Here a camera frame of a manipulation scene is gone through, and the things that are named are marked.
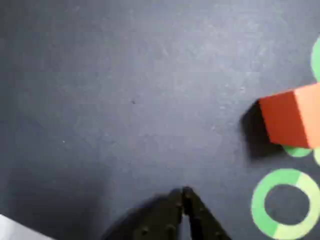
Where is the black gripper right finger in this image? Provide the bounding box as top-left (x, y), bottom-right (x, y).
top-left (182, 186), bottom-right (231, 240)

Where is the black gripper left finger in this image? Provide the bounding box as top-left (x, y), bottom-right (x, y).
top-left (99, 188), bottom-right (185, 240)

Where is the orange wooden block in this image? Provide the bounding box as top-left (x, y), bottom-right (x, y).
top-left (258, 82), bottom-right (320, 150)

